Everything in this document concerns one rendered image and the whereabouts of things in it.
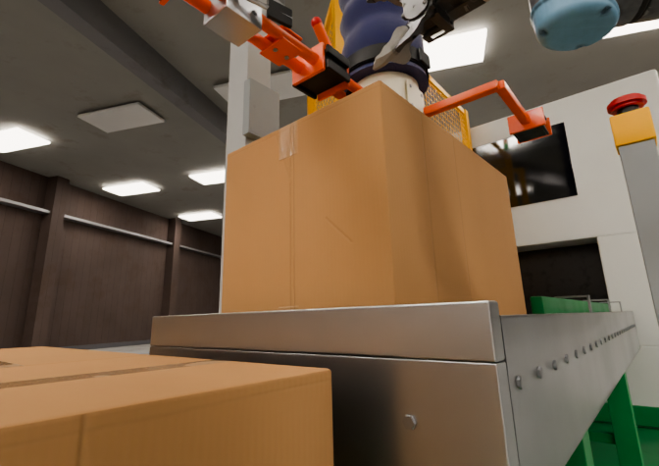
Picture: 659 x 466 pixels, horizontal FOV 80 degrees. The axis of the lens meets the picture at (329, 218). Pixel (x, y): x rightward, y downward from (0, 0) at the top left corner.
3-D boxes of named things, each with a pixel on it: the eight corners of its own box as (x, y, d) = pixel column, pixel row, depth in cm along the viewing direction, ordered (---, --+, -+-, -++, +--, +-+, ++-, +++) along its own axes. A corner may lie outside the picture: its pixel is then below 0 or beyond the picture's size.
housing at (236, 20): (237, 48, 67) (237, 26, 68) (263, 29, 63) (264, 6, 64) (201, 26, 62) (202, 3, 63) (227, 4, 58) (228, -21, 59)
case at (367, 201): (388, 333, 119) (380, 206, 129) (530, 333, 94) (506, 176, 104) (219, 346, 75) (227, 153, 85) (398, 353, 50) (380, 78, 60)
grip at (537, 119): (518, 144, 109) (515, 128, 111) (552, 134, 104) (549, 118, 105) (509, 134, 103) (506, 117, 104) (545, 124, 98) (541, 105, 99)
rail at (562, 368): (629, 347, 212) (621, 311, 217) (641, 347, 209) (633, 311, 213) (474, 509, 40) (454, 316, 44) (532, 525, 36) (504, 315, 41)
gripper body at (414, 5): (425, 47, 73) (489, 12, 65) (399, 25, 67) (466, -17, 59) (421, 12, 74) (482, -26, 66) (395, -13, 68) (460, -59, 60)
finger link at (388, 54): (396, 86, 74) (428, 41, 70) (378, 74, 70) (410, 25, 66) (387, 78, 76) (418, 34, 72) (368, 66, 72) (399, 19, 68)
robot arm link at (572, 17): (659, -4, 44) (634, -89, 47) (549, 14, 46) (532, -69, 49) (617, 49, 53) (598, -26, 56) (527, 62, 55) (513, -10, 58)
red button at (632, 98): (611, 128, 89) (607, 112, 90) (650, 117, 84) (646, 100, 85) (607, 116, 83) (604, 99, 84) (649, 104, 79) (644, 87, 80)
